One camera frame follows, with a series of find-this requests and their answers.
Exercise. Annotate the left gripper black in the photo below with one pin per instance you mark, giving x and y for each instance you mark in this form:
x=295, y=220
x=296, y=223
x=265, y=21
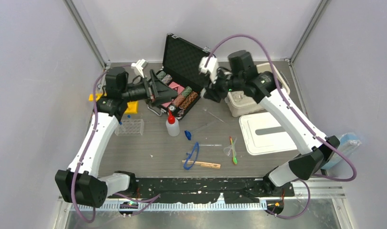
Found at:
x=158, y=91

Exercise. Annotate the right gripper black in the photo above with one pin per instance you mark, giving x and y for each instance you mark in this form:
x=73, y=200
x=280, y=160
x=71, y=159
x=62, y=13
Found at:
x=216, y=94

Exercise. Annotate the beige plastic bin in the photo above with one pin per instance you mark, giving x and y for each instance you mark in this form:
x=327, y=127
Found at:
x=247, y=105

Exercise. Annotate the yellow test tube rack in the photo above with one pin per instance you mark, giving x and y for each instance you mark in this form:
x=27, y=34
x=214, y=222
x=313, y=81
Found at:
x=132, y=106

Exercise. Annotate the clear plastic well plate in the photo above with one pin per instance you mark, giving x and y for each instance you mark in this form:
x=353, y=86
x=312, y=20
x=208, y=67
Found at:
x=130, y=127

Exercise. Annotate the blue safety glasses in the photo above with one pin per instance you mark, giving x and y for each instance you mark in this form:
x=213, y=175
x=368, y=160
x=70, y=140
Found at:
x=191, y=159

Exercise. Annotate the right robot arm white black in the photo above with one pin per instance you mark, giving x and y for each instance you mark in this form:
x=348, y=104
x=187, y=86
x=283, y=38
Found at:
x=315, y=147

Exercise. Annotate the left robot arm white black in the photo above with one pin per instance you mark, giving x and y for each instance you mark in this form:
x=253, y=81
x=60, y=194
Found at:
x=79, y=183

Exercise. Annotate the glass stirring rod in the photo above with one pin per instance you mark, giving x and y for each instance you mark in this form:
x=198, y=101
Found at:
x=213, y=115

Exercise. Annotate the black poker chip case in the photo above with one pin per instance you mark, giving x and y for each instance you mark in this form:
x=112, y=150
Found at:
x=181, y=60

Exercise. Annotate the white squeeze bottle red cap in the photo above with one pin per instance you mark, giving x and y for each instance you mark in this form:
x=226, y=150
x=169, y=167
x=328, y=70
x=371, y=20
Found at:
x=172, y=125

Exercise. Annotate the white bin lid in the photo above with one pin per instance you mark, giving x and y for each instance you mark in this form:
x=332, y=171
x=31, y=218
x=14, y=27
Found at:
x=263, y=134

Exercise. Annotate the green orange spatula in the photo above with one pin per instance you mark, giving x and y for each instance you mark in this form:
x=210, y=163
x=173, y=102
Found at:
x=234, y=160

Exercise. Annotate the wooden clothespin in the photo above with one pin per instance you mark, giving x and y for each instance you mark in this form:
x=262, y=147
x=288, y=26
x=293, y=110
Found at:
x=202, y=164

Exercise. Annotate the blue plastic bag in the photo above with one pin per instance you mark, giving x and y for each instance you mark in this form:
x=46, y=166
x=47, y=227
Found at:
x=349, y=142

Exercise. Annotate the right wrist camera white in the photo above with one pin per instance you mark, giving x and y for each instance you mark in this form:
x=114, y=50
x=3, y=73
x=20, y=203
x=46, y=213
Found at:
x=208, y=66

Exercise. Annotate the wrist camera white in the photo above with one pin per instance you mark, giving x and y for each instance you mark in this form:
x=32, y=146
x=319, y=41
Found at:
x=138, y=67
x=208, y=66

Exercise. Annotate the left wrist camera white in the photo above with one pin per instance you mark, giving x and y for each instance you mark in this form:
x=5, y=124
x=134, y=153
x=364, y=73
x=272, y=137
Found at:
x=138, y=67

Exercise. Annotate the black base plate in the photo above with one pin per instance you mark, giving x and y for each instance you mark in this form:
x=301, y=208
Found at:
x=205, y=190

